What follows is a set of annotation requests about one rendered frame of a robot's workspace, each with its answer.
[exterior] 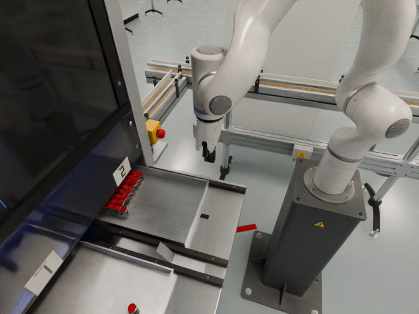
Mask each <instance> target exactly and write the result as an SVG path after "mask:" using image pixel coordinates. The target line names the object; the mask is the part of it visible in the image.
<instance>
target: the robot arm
mask: <svg viewBox="0 0 419 314"><path fill-rule="evenodd" d="M296 1H297V0H241V1H240V2H239V4H238V6H237V8H236V10H235V13H234V30H233V37H232V40H231V44H230V47H229V49H228V50H227V49H226V48H225V47H222V46H220V45H214V44H206V45H200V46H198V47H195V48H194V49H193V50H192V51H191V76H192V88H193V111H194V114H195V115H196V117H197V124H196V150H197V151H199V150H200V149H201V147H203V155H202V157H204V161H205V162H209V163H214V161H215V159H216V151H215V149H216V144H217V141H218V139H219V136H220V133H221V119H223V117H224V115H225V114H227V113H228V112H229V111H231V110H232V109H233V108H234V107H235V106H236V105H237V104H238V102H239V101H240V100H241V99H242V98H243V97H244V96H245V94H246V93H247V92H248V90H249V89H250V88H251V87H252V85H253V84H254V82H255V81H256V79H257V78H258V76H259V74H260V72H261V70H262V67H263V65H264V62H265V59H266V55H267V49H268V44H269V38H270V36H271V34H272V32H273V30H274V29H275V27H276V26H277V25H278V24H279V23H280V21H281V20H282V18H283V17H284V16H285V15H286V14H287V12H288V11H289V10H290V8H291V7H292V6H293V5H294V4H295V2H296ZM361 2H362V9H363V23H362V31H361V35H360V43H359V48H358V51H357V55H356V57H355V60H354V62H353V64H352V66H351V68H350V69H349V71H348V72H347V73H346V75H345V76H344V78H343V79H342V80H341V82H340V83H339V85H338V87H337V89H336V92H335V102H336V104H337V106H338V107H339V109H340V110H341V111H342V112H343V113H344V114H345V115H346V116H347V117H349V118H350V119H351V120H352V121H353V122H354V123H355V125H356V128H353V127H348V126H345V127H341V128H339V129H337V130H335V131H334V133H333V134H332V136H331V137H330V140H329V142H328V144H327V147H326V149H325V151H324V154H323V156H322V158H321V161H320V163H319V165H318V166H315V167H312V168H310V169H308V170H307V171H306V173H305V175H304V178H303V182H304V186H305V187H306V189H307V190H308V192H309V193H310V194H311V195H313V196H314V197H315V198H317V199H318V200H320V201H323V202H326V203H329V204H343V203H346V202H348V201H350V200H351V198H352V197H353V195H354V192H355V189H354V185H353V181H351V179H352V176H353V175H354V173H355V172H356V170H357V168H358V167H359V165H360V163H361V162H362V160H363V158H364V157H365V155H366V154H367V151H368V150H369V149H370V148H371V147H372V146H373V145H375V144H377V143H381V142H383V141H388V140H392V139H394V138H397V137H399V136H401V135H402V134H404V133H405V132H406V131H407V130H408V128H409V126H410V124H411V122H412V111H411V109H410V107H409V106H408V105H407V104H406V103H405V102H404V101H403V100H402V99H401V98H399V97H398V96H396V95H395V94H394V93H392V92H391V91H389V90H387V89H386V88H385V87H383V86H382V85H380V84H379V82H378V75H379V73H381V72H384V71H386V70H388V69H391V68H392V67H393V66H394V65H395V64H396V63H397V62H398V61H399V60H400V58H401V57H402V55H403V53H404V51H405V49H406V48H407V44H408V41H409V39H410V36H411V33H412V30H413V26H414V23H415V19H416V14H417V7H416V2H415V0H361Z"/></svg>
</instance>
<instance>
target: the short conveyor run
mask: <svg viewBox="0 0 419 314"><path fill-rule="evenodd" d="M171 74H172V70H171V71H169V72H168V73H167V74H166V75H165V76H164V77H163V78H162V79H161V80H160V81H159V82H157V80H156V75H152V78H153V79H154V80H153V84H154V88H153V89H152V90H151V91H150V92H149V93H148V94H147V95H146V96H145V98H144V99H143V100H142V101H141V103H142V108H143V114H144V117H145V118H146V119H149V120H156V121H159V122H160V125H162V124H163V122H164V121H165V120H166V119H167V117H168V116H169V114H170V113H171V112H172V110H173V109H174V108H175V107H176V105H177V104H178V102H179V101H180V100H181V98H182V97H183V96H184V94H185V93H186V91H188V87H187V78H186V77H183V78H182V77H180V76H181V75H182V72H179V73H178V75H177V76H176V77H174V76H171Z"/></svg>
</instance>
